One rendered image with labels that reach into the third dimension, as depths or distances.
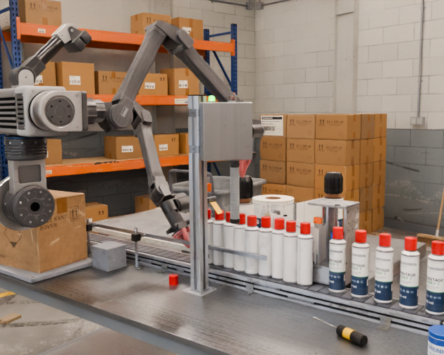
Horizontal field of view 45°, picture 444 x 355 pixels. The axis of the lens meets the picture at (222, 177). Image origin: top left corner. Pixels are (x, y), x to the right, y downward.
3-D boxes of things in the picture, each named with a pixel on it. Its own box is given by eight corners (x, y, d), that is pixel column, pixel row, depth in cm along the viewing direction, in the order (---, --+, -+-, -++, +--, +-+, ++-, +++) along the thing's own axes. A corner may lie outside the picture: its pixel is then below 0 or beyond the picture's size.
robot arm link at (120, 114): (146, 17, 188) (162, 8, 180) (175, 41, 195) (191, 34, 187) (92, 123, 172) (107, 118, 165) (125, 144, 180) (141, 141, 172)
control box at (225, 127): (253, 159, 177) (252, 101, 174) (203, 161, 172) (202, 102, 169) (242, 157, 186) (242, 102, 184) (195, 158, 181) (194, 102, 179)
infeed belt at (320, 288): (451, 325, 151) (452, 310, 150) (442, 334, 144) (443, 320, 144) (85, 240, 252) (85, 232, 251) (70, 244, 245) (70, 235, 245)
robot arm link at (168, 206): (156, 206, 210) (162, 198, 206) (169, 202, 214) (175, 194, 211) (164, 220, 208) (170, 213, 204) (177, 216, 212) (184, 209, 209)
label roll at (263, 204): (288, 233, 245) (288, 202, 244) (247, 230, 252) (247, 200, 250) (297, 224, 264) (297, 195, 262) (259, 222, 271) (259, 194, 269)
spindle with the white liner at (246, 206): (258, 245, 225) (258, 175, 221) (245, 249, 218) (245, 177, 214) (241, 241, 230) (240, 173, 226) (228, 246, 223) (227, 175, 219)
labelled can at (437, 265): (447, 312, 149) (450, 241, 147) (442, 318, 145) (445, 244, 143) (428, 308, 153) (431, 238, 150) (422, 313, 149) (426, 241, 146)
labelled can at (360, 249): (371, 295, 163) (372, 229, 161) (364, 300, 159) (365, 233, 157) (354, 291, 166) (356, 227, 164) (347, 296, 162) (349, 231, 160)
